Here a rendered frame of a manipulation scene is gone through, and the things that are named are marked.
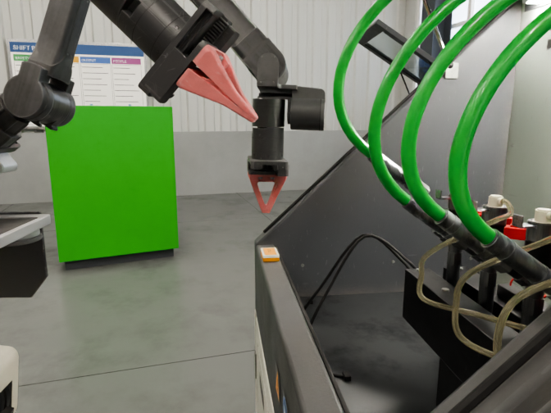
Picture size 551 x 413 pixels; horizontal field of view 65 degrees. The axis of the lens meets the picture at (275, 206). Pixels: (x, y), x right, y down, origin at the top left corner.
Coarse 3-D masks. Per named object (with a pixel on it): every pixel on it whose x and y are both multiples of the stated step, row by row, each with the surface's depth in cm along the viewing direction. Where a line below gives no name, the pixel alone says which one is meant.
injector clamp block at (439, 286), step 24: (408, 288) 66; (432, 288) 59; (408, 312) 66; (432, 312) 58; (480, 312) 52; (432, 336) 58; (480, 336) 47; (504, 336) 46; (456, 360) 53; (480, 360) 47; (456, 384) 53
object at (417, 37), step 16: (448, 0) 46; (464, 0) 47; (432, 16) 46; (416, 32) 47; (416, 48) 47; (400, 64) 47; (384, 80) 47; (384, 96) 47; (368, 128) 49; (368, 144) 49; (384, 176) 49; (400, 192) 50; (416, 208) 50; (432, 224) 51
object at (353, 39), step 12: (384, 0) 53; (372, 12) 53; (360, 24) 54; (360, 36) 54; (348, 48) 54; (348, 60) 54; (336, 72) 55; (336, 84) 55; (336, 96) 55; (336, 108) 56; (348, 120) 56; (348, 132) 56; (360, 144) 57
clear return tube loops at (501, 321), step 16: (512, 208) 49; (448, 240) 48; (544, 240) 40; (528, 288) 33; (544, 288) 33; (432, 304) 47; (512, 304) 33; (496, 320) 43; (464, 336) 40; (496, 336) 34; (480, 352) 39; (496, 352) 34
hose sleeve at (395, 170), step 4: (384, 156) 57; (368, 160) 58; (384, 160) 57; (388, 160) 57; (388, 164) 57; (392, 164) 58; (396, 164) 58; (388, 168) 57; (392, 168) 57; (396, 168) 58; (400, 168) 58; (392, 172) 58; (396, 172) 58; (400, 172) 58; (392, 176) 58; (396, 176) 58; (400, 176) 58; (396, 180) 59; (400, 180) 58; (404, 180) 58; (404, 184) 58
